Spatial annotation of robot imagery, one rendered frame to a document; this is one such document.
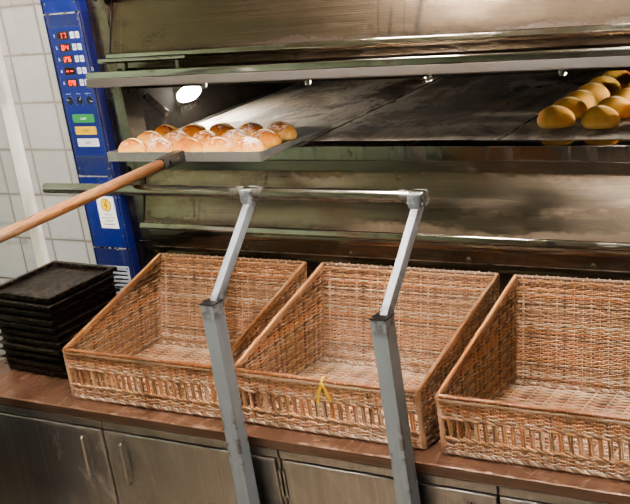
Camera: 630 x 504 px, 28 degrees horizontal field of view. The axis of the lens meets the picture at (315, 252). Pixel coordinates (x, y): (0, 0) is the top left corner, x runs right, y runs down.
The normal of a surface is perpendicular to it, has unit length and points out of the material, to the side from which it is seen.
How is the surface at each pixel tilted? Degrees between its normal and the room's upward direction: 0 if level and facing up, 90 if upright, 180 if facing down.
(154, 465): 90
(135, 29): 70
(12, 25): 90
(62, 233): 90
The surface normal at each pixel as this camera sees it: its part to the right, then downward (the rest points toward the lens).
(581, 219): -0.56, -0.01
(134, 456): -0.54, 0.33
